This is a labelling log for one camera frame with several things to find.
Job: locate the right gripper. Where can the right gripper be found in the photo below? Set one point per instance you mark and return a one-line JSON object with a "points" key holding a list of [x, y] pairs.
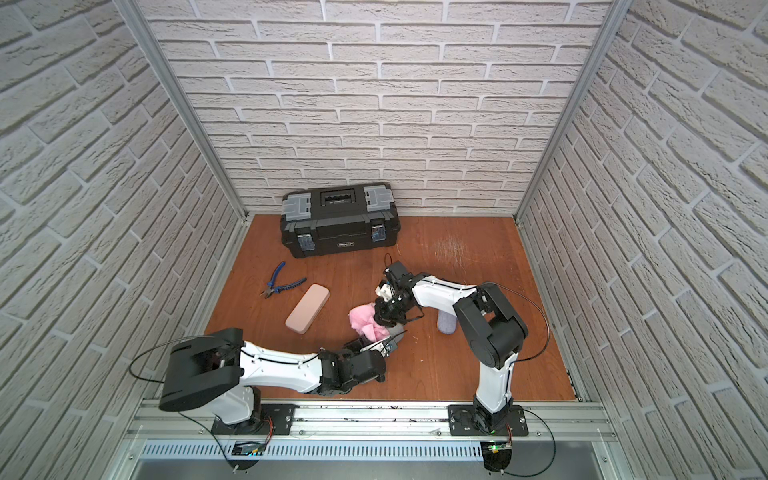
{"points": [[382, 315]]}

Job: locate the pink microfibre cloth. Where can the pink microfibre cloth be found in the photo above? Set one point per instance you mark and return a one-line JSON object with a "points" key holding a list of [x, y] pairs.
{"points": [[362, 320]]}

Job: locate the pink eyeglass case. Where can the pink eyeglass case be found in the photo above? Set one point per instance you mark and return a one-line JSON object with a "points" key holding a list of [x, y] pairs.
{"points": [[303, 315]]}

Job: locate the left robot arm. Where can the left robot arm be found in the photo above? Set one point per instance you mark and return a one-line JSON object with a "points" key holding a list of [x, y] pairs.
{"points": [[222, 372]]}

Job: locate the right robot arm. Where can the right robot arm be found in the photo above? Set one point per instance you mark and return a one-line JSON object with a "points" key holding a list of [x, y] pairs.
{"points": [[492, 328]]}

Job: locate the black plastic toolbox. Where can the black plastic toolbox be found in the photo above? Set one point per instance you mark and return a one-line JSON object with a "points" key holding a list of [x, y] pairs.
{"points": [[330, 220]]}

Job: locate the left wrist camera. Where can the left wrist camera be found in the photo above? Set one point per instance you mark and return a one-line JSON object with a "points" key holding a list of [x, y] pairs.
{"points": [[386, 346]]}

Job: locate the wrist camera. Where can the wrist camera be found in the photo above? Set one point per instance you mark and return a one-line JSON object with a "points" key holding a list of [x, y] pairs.
{"points": [[398, 281], [386, 346]]}

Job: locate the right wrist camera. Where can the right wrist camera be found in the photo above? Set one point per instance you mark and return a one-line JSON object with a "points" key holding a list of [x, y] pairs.
{"points": [[398, 281]]}

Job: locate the aluminium mounting rail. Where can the aluminium mounting rail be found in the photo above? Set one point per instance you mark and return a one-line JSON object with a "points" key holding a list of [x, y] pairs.
{"points": [[317, 420]]}

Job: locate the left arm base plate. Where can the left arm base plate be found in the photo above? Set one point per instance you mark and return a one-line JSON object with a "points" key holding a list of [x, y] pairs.
{"points": [[270, 417]]}

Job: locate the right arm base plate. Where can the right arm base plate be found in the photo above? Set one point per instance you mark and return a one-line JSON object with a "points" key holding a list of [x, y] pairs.
{"points": [[474, 420]]}

